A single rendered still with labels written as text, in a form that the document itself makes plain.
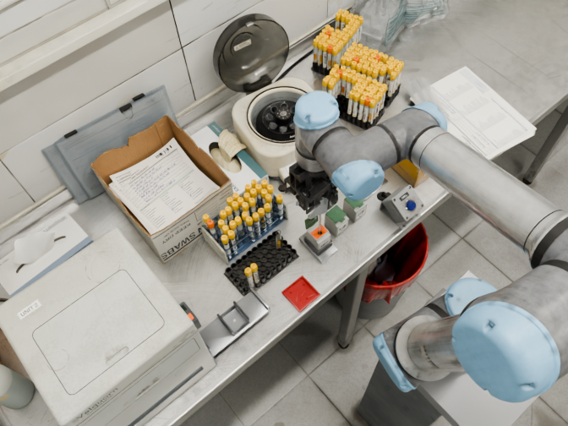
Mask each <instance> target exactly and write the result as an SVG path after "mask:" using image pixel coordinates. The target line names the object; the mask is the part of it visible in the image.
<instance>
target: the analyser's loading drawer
mask: <svg viewBox="0 0 568 426"><path fill-rule="evenodd" d="M250 291H251V292H249V293H248V294H247V295H245V296H244V297H243V298H241V299H240V300H239V301H238V302H235V301H233V306H231V307H230V308H229V309H228V310H227V311H225V312H224V313H223V314H221V315H219V314H217V316H218V317H217V318H216V319H215V320H213V321H212V322H211V323H210V324H208V325H207V326H206V327H205V328H204V329H203V330H201V331H200V332H199V333H200V335H201V337H202V339H203V340H204V341H205V343H206V344H207V345H208V346H209V348H210V352H211V354H212V356H213V357H214V356H215V355H216V354H217V353H218V352H220V351H221V350H222V349H223V348H224V347H226V346H227V345H228V344H230V343H231V342H232V341H233V340H235V339H236V338H237V337H238V336H240V335H241V334H242V333H244V332H245V331H246V330H247V329H248V328H249V327H250V326H251V325H253V324H254V323H255V322H256V321H258V320H259V319H260V318H262V317H263V316H264V315H265V314H267V313H268V314H269V313H270V306H269V305H268V304H267V303H266V302H265V300H264V299H263V298H262V297H261V296H260V295H259V294H258V293H257V292H256V291H255V290H254V289H253V288H252V287H250ZM234 319H235V320H236V322H235V323H234V322H233V320H234Z"/></svg>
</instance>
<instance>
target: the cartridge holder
mask: <svg viewBox="0 0 568 426"><path fill-rule="evenodd" d="M299 240H300V242H301V243H302V244H303V245H304V246H305V247H306V248H307V249H308V250H309V251H310V252H311V253H312V254H313V255H314V256H315V258H316V259H317V260H318V261H319V262H320V263H321V264H323V263H324V262H325V261H327V260H328V259H329V258H330V257H331V256H332V255H334V254H335V253H336V252H338V249H337V248H336V247H335V246H334V245H333V241H332V240H330V242H329V243H327V244H326V245H325V246H324V247H323V248H321V249H320V250H318V249H317V248H316V247H315V246H314V245H313V244H312V243H311V242H310V241H309V240H308V239H307V233H304V234H303V235H302V236H301V237H299Z"/></svg>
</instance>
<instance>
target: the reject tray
mask: <svg viewBox="0 0 568 426"><path fill-rule="evenodd" d="M281 293H282V294H283V295H284V296H285V297H286V298H287V300H288V301H289V302H290V303H291V304H292V305H293V306H294V307H295V308H296V310H297V311H298V312H299V313H301V312H302V311H303V310H304V309H305V308H307V307H308V306H309V305H310V304H311V303H312V302H313V301H314V300H316V299H317V298H318V297H319V296H320V293H319V292H318V291H317V290H316V289H315V288H314V287H313V286H312V285H311V284H310V283H309V281H308V280H307V279H306V278H305V277H304V276H300V277H299V278H298V279H297V280H296V281H295V282H294V283H292V284H291V285H290V286H289V287H287V288H286V289H285V290H283V291H282V292H281Z"/></svg>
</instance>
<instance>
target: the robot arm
mask: <svg viewBox="0 0 568 426"><path fill-rule="evenodd" d="M339 115H340V112H339V109H338V103H337V101H336V99H335V98H334V97H333V96H332V95H331V94H329V93H326V92H324V91H310V92H309V93H306V94H304V95H302V96H301V97H300V98H299V99H298V101H297V103H296V106H295V115H294V117H293V122H294V124H295V158H296V162H295V163H294V164H293V165H291V166H290V167H289V176H288V177H286V178H284V184H285V193H287V192H289V191H290V192H291V193H292V194H293V195H296V194H297V195H296V199H297V202H296V206H300V207H301V208H302V209H303V210H306V215H307V214H308V213H309V212H311V211H312V210H313V211H312V212H311V214H310V215H309V219H313V218H314V217H316V216H318V215H319V214H324V213H326V212H327V211H328V210H329V209H330V208H332V207H333V206H334V205H335V204H336V203H337V202H338V191H337V190H336V189H337V188H339V189H340V190H341V192H342V193H343V194H344V195H345V196H346V197H347V198H348V199H349V200H361V199H365V198H367V197H369V196H370V195H371V194H372V193H373V192H374V191H376V190H377V189H378V188H379V187H380V185H381V184H382V183H383V181H384V178H385V174H384V170H386V169H388V168H390V167H393V166H394V165H395V164H397V163H399V162H401V161H404V160H405V159H408V160H409V161H410V162H411V163H412V164H413V165H414V166H416V167H417V168H418V169H420V170H421V171H422V172H424V173H425V174H426V175H428V176H429V177H430V178H432V179H433V180H434V181H435V182H437V184H439V185H440V186H441V187H442V188H444V189H445V190H446V191H447V192H449V193H450V194H452V195H453V196H454V197H455V198H457V199H458V200H459V201H461V202H462V203H463V204H464V205H465V206H466V207H467V208H469V209H470V210H471V211H473V212H474V213H475V214H476V215H478V216H479V217H480V218H482V219H483V220H484V221H486V222H487V223H488V224H489V225H490V226H491V227H493V228H494V229H495V230H496V231H498V232H499V233H500V234H502V235H503V236H504V237H505V238H507V239H508V240H509V241H511V242H512V243H514V244H515V245H516V246H517V247H518V248H519V249H520V250H522V251H523V252H524V253H525V254H527V255H528V258H529V265H530V267H531V268H532V269H533V270H531V271H529V272H528V273H527V274H526V275H524V276H522V277H520V278H519V279H517V280H516V281H513V282H512V283H511V284H510V285H508V286H506V287H503V288H501V289H500V290H497V289H496V288H495V287H493V286H492V285H491V284H489V283H488V282H486V281H483V280H480V279H477V278H472V277H467V278H462V279H460V280H458V281H455V282H454V283H452V284H451V285H450V286H449V287H448V288H447V290H446V292H445V294H444V295H442V296H441V297H439V298H437V299H435V300H434V301H433V302H431V303H429V304H428V305H426V306H424V307H423V308H421V309H420V310H418V311H417V312H415V313H413V314H411V315H410V316H408V317H406V318H405V319H404V320H402V321H400V322H399V323H397V324H396V325H393V326H392V327H391V328H390V329H388V330H386V331H382V332H380V335H378V336H376V337H375V338H374V340H373V347H374V350H375V352H376V354H377V356H378V358H379V360H380V362H381V363H382V365H383V367H384V368H385V370H386V372H387V374H388V375H389V376H390V378H391V379H392V380H393V382H394V383H395V384H396V386H397V387H398V388H399V389H400V390H401V391H403V392H409V391H410V390H415V389H416V388H417V386H418V385H420V384H422V383H423V382H424V381H436V380H441V379H443V378H444V377H446V376H447V375H448V374H449V373H450V372H455V373H458V372H467V374H468V375H469V376H470V377H471V379H472V380H473V381H474V382H475V383H476V384H477V385H478V386H479V387H481V388H482V389H483V390H484V391H486V390H488V391H489V394H490V395H491V396H493V397H495V398H497V399H499V400H502V401H507V402H511V403H519V402H524V401H527V400H529V399H531V398H532V397H534V396H538V395H541V394H543V393H544V392H545V391H547V390H548V389H549V388H551V386H552V385H553V384H554V383H555V382H556V381H557V380H559V379H560V378H562V377H563V376H565V375H566V374H568V213H566V212H565V211H563V210H562V209H561V208H559V207H558V206H556V205H554V204H553V203H552V202H550V201H549V200H547V199H545V198H544V197H543V196H542V195H540V194H538V193H537V192H535V191H534V190H533V189H531V188H529V187H528V186H527V185H526V184H524V183H522V182H521V181H519V180H518V179H517V178H515V177H513V176H512V175H510V174H509V173H508V172H506V171H505V170H503V169H502V168H501V167H499V166H497V165H496V164H494V163H493V162H492V161H490V160H489V159H487V158H486V157H485V156H483V155H481V154H480V153H478V152H477V151H475V150H474V149H473V148H471V147H470V146H468V145H467V144H465V143H464V142H462V141H461V140H459V139H458V138H457V137H455V136H454V135H452V134H451V133H449V132H448V131H447V122H446V119H445V115H444V113H443V112H440V109H439V108H438V107H437V106H436V105H435V104H434V103H431V102H428V101H424V102H421V103H419V104H417V105H415V106H410V107H408V108H406V109H404V110H403V111H401V112H400V113H398V114H396V115H395V116H393V117H391V118H389V119H387V120H385V121H384V122H382V123H379V124H377V125H375V126H373V127H372V128H369V129H367V130H365V131H363V132H362V133H361V134H358V135H356V136H353V135H352V133H351V132H350V131H349V130H348V129H347V128H346V126H345V125H344V124H343V123H342V122H341V120H340V119H339ZM287 183H288V184H289V185H290V187H288V188H287Z"/></svg>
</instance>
